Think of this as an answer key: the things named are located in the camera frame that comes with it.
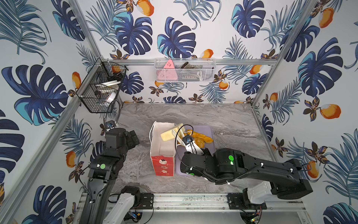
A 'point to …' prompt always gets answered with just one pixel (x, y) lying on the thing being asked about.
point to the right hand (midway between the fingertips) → (190, 155)
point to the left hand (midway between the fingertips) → (124, 134)
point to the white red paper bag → (162, 153)
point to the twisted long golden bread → (206, 139)
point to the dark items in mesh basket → (189, 72)
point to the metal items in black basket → (107, 91)
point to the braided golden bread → (199, 142)
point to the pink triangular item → (168, 73)
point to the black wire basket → (103, 71)
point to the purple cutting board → (207, 130)
